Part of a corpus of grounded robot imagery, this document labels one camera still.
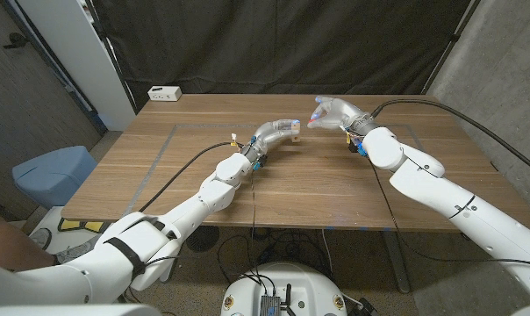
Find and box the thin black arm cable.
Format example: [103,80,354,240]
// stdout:
[368,157,530,269]
[249,170,258,247]

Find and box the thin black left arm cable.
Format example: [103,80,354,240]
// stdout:
[249,170,258,247]

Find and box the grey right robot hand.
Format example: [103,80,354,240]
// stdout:
[307,95,376,135]

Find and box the black backdrop cloth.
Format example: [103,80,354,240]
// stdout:
[91,0,483,111]

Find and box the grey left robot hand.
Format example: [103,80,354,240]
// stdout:
[244,118,302,161]

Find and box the yellow black hazard strip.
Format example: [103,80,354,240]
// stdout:
[56,218,117,233]

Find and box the person's bare leg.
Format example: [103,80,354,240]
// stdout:
[0,199,60,271]

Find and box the black backdrop stand pole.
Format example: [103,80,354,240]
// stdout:
[420,0,483,96]
[83,0,139,115]

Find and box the white power strip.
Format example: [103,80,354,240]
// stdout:
[147,85,183,103]

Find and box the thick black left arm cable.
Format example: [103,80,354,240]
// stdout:
[137,140,247,214]

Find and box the grey electronics module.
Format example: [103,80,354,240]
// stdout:
[259,294,283,316]

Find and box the white table leg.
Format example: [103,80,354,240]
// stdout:
[381,230,412,294]

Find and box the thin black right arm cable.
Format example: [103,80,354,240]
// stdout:
[368,157,530,269]

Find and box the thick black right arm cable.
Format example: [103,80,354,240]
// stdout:
[369,98,530,179]

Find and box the white robot torso base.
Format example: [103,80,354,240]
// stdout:
[220,262,348,316]

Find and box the blue padded bin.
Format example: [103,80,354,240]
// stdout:
[11,145,98,210]

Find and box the wooden table panel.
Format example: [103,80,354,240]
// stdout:
[132,124,444,207]

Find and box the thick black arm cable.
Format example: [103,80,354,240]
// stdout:
[137,140,247,214]
[369,98,530,179]

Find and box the black door handle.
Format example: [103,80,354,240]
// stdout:
[2,32,29,49]

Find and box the white sneaker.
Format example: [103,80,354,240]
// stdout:
[27,226,54,251]

